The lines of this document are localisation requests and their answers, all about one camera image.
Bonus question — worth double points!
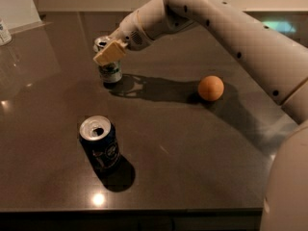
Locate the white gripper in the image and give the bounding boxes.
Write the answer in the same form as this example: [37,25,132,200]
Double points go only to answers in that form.
[93,0,194,65]

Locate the green white 7up can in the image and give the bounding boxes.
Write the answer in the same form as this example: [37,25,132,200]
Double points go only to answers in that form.
[93,36,122,84]

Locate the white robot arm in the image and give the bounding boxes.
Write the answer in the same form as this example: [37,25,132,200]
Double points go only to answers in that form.
[94,0,308,231]

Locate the dark blue pepsi can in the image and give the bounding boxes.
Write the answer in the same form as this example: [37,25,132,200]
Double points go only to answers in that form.
[79,115,120,171]

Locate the orange fruit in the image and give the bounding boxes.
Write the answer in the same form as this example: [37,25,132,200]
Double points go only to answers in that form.
[197,76,224,101]

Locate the white container at left edge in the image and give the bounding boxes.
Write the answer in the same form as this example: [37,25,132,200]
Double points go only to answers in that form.
[0,18,13,46]

